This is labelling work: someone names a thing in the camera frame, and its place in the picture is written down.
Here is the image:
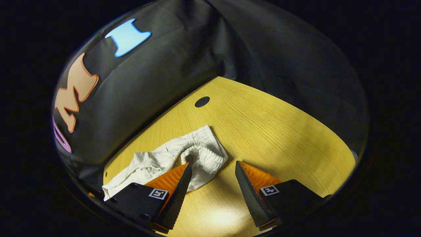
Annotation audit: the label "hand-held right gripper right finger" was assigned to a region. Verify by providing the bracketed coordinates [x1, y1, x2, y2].
[235, 161, 333, 231]

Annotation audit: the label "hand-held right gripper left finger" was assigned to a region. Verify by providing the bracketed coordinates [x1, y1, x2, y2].
[105, 161, 193, 234]

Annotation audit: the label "white jeans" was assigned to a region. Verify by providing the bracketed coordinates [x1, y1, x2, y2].
[103, 124, 228, 201]

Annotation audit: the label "black backdrop cloth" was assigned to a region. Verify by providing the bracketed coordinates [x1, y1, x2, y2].
[53, 0, 369, 195]

